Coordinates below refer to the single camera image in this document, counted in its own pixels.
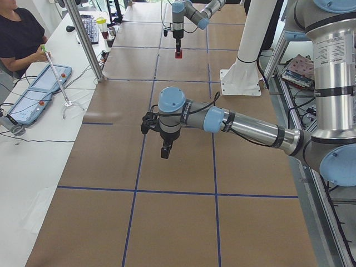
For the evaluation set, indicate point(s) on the aluminium frame post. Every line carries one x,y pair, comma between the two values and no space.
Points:
71,7

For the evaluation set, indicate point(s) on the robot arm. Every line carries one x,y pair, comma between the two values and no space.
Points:
330,25
185,9

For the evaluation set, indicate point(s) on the person in black shirt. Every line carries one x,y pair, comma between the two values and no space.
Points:
22,38

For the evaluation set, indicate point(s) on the stack of books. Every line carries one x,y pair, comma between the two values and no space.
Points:
299,72

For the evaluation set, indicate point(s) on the black keyboard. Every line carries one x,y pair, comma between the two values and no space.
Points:
92,30

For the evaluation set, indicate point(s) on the metal cup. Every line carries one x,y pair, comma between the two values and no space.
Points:
112,31

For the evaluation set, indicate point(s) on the yellow lid cup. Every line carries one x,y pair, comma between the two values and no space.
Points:
101,22

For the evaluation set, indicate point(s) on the computer mouse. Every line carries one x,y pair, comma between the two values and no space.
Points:
70,28

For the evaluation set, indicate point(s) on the teach pendant near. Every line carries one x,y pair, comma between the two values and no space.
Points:
29,106

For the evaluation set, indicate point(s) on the teach pendant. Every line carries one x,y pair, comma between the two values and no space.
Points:
29,106
46,82

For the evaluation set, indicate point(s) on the white pedestal column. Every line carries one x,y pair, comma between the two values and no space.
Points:
242,78

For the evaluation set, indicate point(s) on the teach pendant far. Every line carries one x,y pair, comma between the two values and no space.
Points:
46,82

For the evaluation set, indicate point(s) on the reacher grabber stick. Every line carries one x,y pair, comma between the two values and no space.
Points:
67,103

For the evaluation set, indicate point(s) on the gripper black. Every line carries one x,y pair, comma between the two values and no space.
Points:
177,34
168,136

